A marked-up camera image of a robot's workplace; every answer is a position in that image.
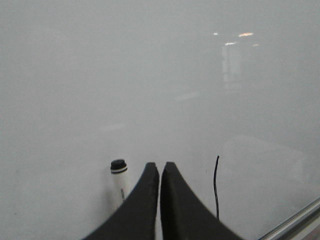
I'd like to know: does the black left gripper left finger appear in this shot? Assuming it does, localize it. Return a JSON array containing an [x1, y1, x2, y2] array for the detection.
[[85, 162, 160, 240]]

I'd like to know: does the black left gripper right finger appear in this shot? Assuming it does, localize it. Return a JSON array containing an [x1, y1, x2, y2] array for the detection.
[[160, 162, 238, 240]]

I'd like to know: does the black whiteboard marker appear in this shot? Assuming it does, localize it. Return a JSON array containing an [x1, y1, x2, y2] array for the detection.
[[110, 159, 131, 206]]

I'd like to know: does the white whiteboard with aluminium frame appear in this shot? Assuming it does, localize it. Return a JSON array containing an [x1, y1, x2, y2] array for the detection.
[[0, 0, 320, 240]]

